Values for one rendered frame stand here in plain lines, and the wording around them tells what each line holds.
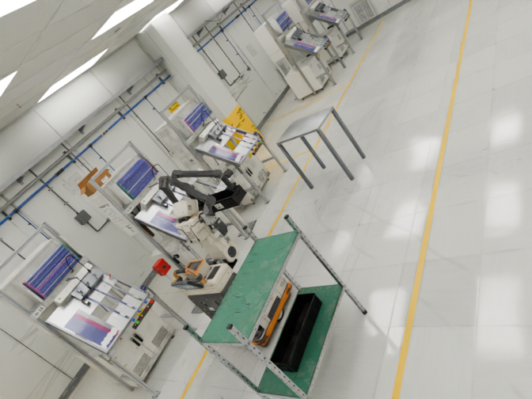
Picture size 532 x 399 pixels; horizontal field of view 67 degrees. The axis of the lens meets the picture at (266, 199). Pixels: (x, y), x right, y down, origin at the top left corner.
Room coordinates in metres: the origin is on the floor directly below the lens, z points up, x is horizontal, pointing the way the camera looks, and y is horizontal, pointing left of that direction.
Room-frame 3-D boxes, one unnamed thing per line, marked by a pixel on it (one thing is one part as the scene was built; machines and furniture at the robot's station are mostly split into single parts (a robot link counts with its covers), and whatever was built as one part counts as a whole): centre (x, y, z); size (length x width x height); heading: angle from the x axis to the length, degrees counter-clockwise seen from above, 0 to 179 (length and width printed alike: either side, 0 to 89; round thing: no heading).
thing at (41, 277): (4.17, 2.28, 0.95); 1.35 x 0.82 x 1.90; 43
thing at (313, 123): (4.71, -0.93, 0.40); 0.70 x 0.45 x 0.80; 36
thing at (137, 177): (5.10, 1.08, 1.52); 0.51 x 0.13 x 0.27; 133
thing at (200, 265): (3.25, 0.87, 0.87); 0.23 x 0.15 x 0.11; 42
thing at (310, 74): (8.59, -2.42, 0.95); 1.36 x 0.82 x 1.90; 43
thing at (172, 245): (5.15, 1.21, 0.31); 0.70 x 0.65 x 0.62; 133
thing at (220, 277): (3.27, 0.85, 0.59); 0.55 x 0.34 x 0.83; 42
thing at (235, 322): (2.34, 0.43, 0.55); 0.91 x 0.46 x 1.10; 133
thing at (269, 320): (3.33, 0.78, 0.16); 0.67 x 0.64 x 0.25; 132
